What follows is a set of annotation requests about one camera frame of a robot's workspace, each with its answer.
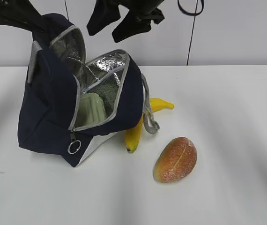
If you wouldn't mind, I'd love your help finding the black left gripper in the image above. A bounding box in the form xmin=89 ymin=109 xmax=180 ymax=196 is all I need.
xmin=0 ymin=0 xmax=48 ymax=33

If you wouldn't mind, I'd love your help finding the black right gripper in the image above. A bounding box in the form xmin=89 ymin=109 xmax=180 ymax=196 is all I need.
xmin=87 ymin=0 xmax=164 ymax=43

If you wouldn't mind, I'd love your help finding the navy insulated lunch bag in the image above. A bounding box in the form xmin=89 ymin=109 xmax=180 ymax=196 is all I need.
xmin=18 ymin=13 xmax=159 ymax=167

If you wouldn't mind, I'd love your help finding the green lid glass container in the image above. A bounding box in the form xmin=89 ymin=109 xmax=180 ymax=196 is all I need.
xmin=75 ymin=93 xmax=107 ymax=128

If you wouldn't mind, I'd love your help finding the yellow banana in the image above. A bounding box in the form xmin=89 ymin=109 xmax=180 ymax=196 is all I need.
xmin=125 ymin=97 xmax=175 ymax=154

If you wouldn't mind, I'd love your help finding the brown bread loaf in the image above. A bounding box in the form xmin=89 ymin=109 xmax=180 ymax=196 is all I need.
xmin=153 ymin=137 xmax=197 ymax=183

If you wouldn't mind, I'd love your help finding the black cable loop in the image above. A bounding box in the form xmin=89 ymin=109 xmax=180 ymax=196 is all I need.
xmin=177 ymin=0 xmax=204 ymax=16

